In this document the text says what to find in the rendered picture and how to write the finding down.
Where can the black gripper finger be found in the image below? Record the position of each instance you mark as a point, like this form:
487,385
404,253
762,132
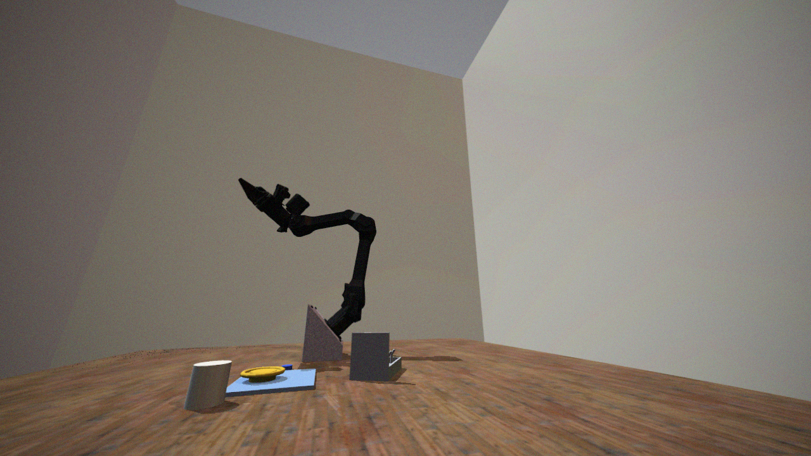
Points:
241,180
255,195

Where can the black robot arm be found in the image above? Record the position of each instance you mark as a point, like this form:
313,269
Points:
301,225

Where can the yellow plate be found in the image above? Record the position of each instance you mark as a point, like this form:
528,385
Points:
262,374

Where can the grey cylinder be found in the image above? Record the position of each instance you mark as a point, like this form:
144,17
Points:
208,384

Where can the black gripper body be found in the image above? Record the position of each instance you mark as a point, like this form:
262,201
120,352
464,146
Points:
269,206

